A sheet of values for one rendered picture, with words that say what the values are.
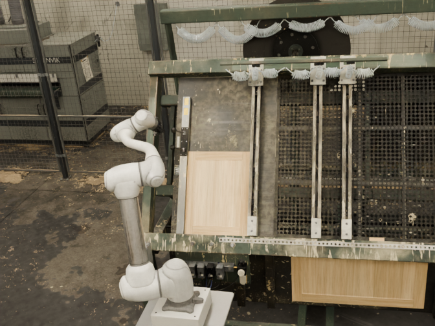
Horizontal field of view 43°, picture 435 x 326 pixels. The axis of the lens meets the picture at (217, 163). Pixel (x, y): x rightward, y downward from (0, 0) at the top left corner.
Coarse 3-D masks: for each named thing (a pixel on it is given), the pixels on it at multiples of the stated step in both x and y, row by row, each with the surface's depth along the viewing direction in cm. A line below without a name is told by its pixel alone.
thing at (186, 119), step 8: (184, 120) 380; (184, 160) 376; (184, 168) 375; (184, 176) 374; (184, 184) 373; (184, 192) 372; (184, 200) 371; (184, 208) 371; (184, 216) 371; (176, 232) 369
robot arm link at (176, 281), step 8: (168, 264) 298; (176, 264) 299; (184, 264) 300; (160, 272) 300; (168, 272) 296; (176, 272) 295; (184, 272) 297; (160, 280) 297; (168, 280) 296; (176, 280) 296; (184, 280) 297; (192, 280) 305; (168, 288) 297; (176, 288) 298; (184, 288) 299; (192, 288) 305; (168, 296) 300; (176, 296) 300; (184, 296) 301
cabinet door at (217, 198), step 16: (192, 160) 377; (208, 160) 375; (224, 160) 373; (240, 160) 370; (192, 176) 375; (208, 176) 373; (224, 176) 371; (240, 176) 369; (192, 192) 373; (208, 192) 371; (224, 192) 369; (240, 192) 367; (192, 208) 372; (208, 208) 370; (224, 208) 367; (240, 208) 365; (192, 224) 370; (208, 224) 368; (224, 224) 366; (240, 224) 363
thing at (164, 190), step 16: (176, 96) 392; (336, 96) 369; (352, 96) 367; (368, 96) 363; (384, 96) 363; (400, 96) 361; (416, 96) 359; (368, 112) 365; (160, 192) 384; (400, 192) 351; (432, 192) 347
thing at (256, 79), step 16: (256, 80) 367; (256, 96) 373; (256, 112) 371; (256, 128) 366; (256, 144) 364; (256, 160) 362; (256, 176) 361; (256, 192) 359; (256, 208) 357; (256, 224) 356
